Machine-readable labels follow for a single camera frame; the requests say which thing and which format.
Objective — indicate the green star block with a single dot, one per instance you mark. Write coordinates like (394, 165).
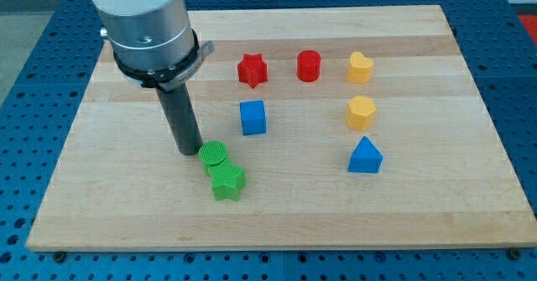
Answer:
(227, 180)

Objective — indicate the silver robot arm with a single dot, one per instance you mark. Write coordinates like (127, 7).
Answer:
(153, 42)

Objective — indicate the green circle block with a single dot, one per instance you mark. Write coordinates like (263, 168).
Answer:
(211, 154)

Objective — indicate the red star block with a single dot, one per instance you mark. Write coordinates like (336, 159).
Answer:
(252, 70)

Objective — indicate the blue cube block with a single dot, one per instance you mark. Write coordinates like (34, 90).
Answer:
(253, 117)

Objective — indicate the red cylinder block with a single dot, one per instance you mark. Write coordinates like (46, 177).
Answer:
(308, 65)

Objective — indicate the wooden board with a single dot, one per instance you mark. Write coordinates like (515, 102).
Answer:
(445, 181)

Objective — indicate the yellow hexagon block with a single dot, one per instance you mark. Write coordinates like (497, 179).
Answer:
(361, 111)

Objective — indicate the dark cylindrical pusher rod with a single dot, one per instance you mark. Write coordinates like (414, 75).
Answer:
(181, 118)

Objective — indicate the blue triangle block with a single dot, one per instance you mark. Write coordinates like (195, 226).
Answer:
(365, 158)

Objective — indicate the yellow heart block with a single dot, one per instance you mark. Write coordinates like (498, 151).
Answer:
(360, 68)

